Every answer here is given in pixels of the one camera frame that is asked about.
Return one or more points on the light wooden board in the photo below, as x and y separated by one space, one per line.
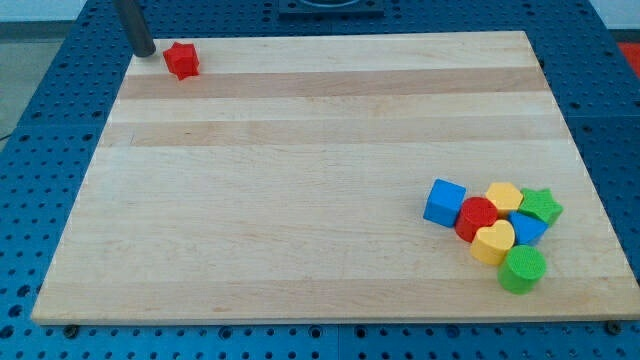
286 182

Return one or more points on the yellow heart block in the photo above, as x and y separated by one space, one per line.
491 244

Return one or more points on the green star block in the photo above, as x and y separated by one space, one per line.
541 205

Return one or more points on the red cylinder block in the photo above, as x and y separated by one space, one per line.
475 213

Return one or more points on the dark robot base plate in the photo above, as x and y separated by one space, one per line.
301 8

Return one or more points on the blue triangle block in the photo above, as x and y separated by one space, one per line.
528 230

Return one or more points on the yellow hexagon block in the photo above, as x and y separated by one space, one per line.
505 196

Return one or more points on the dark cylindrical robot arm tool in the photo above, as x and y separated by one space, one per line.
135 27

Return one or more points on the red star block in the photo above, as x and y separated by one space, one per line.
182 60

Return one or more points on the blue cube block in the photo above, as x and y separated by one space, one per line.
444 203

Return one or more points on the green cylinder block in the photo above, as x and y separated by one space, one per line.
522 269

